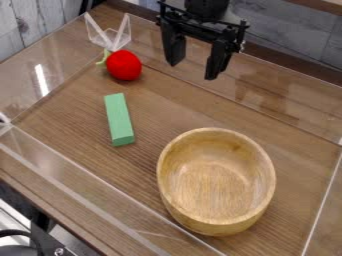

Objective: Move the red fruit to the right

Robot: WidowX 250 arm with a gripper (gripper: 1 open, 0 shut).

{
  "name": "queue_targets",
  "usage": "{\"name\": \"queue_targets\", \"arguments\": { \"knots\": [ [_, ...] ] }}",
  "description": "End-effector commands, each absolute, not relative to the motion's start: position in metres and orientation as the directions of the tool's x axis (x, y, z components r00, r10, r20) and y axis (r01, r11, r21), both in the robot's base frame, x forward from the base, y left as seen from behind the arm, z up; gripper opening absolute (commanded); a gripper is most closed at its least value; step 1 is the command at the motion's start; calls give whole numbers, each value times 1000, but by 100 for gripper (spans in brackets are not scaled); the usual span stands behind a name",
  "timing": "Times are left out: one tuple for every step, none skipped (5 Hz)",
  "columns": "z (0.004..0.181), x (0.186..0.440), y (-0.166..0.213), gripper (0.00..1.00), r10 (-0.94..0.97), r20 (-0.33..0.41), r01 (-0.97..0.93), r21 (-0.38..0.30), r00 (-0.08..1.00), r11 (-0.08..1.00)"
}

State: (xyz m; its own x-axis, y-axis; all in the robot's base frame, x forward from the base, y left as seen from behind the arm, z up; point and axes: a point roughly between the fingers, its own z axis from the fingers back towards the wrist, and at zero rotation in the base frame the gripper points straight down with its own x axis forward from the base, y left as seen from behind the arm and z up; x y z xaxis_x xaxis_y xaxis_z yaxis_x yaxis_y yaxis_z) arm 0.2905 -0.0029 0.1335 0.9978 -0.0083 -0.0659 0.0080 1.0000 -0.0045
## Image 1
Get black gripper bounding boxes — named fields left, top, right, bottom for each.
left=158, top=0, right=250, bottom=80

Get red plush strawberry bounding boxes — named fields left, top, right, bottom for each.
left=97, top=50, right=142, bottom=81

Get green rectangular block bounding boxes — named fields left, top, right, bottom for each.
left=105, top=93, right=135, bottom=146

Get clear acrylic tray walls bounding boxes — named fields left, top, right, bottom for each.
left=0, top=18, right=342, bottom=256

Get wooden bowl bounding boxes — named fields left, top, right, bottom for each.
left=157, top=127, right=277, bottom=237

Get clear acrylic corner bracket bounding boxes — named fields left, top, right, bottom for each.
left=85, top=13, right=131, bottom=52

